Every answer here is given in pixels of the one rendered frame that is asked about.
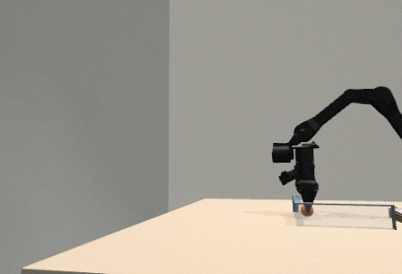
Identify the clear low walls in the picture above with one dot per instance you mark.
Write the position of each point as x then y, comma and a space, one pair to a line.
344, 216

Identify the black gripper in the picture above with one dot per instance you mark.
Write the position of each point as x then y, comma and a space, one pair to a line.
306, 186

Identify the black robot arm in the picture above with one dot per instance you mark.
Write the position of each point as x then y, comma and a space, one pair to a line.
380, 98

